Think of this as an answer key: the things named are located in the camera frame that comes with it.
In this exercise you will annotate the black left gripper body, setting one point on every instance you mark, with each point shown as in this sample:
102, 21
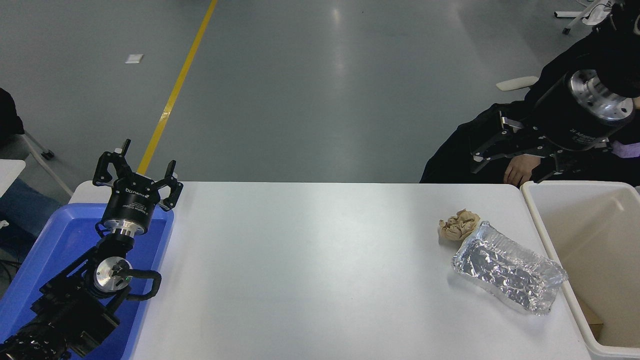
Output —
131, 202

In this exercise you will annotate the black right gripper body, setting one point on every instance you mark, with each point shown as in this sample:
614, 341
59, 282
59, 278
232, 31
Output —
565, 125

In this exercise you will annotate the foil tray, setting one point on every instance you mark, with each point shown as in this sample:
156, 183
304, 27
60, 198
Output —
505, 272

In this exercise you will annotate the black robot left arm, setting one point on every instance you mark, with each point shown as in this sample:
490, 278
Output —
75, 310

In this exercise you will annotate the person's hand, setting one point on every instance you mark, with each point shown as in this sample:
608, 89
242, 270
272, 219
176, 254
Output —
520, 170

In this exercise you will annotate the person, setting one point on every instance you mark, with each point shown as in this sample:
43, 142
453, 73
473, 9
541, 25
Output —
7, 120
460, 150

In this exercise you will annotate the white chair armrest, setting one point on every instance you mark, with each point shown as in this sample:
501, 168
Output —
517, 83

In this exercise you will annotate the blue plastic tray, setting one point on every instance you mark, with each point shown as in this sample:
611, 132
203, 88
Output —
65, 235

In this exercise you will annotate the large pale plastic bin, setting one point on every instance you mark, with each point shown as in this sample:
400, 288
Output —
590, 235

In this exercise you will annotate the crumpled tan paper ball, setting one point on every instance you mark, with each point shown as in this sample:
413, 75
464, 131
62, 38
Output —
460, 226

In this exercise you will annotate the small white table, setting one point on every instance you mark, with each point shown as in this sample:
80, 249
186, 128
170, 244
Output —
10, 172

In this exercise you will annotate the white wheeled stand base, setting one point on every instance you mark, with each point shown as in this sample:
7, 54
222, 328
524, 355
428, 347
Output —
567, 14

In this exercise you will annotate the white paper scrap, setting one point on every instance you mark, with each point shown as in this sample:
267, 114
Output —
134, 58

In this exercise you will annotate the brown cardboard piece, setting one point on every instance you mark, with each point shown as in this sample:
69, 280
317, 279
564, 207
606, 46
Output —
595, 325

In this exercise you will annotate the grey chair leg frame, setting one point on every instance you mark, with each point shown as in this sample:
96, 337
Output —
45, 165

